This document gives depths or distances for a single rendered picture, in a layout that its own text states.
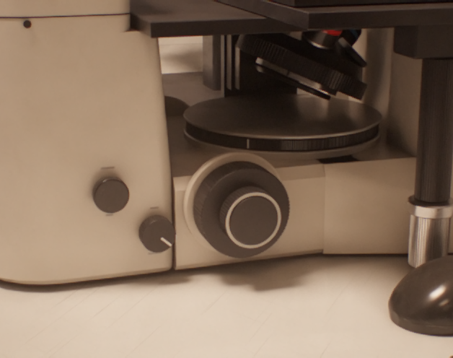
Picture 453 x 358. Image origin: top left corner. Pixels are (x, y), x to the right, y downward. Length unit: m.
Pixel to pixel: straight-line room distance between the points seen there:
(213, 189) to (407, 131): 0.17
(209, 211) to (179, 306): 0.07
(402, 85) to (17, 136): 0.29
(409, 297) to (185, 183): 0.17
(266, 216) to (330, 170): 0.08
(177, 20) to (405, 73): 0.21
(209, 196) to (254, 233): 0.04
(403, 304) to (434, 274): 0.03
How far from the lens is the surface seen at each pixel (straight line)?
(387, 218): 0.70
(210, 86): 1.28
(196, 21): 0.59
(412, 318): 0.59
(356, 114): 0.76
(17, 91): 0.61
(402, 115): 0.73
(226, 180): 0.62
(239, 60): 0.81
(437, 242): 0.66
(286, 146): 0.69
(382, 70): 0.80
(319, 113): 0.76
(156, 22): 0.58
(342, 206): 0.69
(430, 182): 0.64
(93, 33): 0.61
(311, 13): 0.54
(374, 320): 0.61
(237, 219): 0.62
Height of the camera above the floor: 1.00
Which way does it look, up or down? 16 degrees down
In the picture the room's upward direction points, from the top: straight up
